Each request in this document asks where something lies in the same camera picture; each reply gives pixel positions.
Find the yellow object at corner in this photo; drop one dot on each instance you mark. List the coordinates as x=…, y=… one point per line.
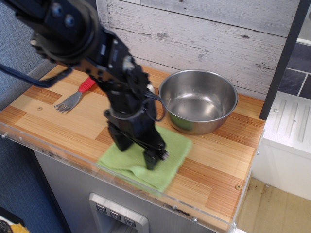
x=18, y=228

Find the dark vertical post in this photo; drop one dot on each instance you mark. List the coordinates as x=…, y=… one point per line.
x=285, y=56

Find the white plastic spool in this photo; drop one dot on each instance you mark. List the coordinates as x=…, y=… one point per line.
x=151, y=88

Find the green towel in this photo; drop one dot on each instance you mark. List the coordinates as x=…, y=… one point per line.
x=130, y=164

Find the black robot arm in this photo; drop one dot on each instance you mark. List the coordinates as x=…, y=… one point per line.
x=69, y=33

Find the white toy sink unit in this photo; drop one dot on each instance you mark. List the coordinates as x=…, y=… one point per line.
x=283, y=158

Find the silver toy fridge dispenser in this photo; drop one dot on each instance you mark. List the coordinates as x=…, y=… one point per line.
x=111, y=217

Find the stainless steel bowl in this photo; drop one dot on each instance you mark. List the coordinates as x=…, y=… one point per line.
x=198, y=101

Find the clear acrylic counter guard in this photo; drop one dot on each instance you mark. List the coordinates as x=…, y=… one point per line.
x=205, y=194

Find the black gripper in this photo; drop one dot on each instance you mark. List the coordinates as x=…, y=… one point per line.
x=138, y=127

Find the red handled metal fork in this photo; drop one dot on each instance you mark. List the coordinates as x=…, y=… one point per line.
x=69, y=103

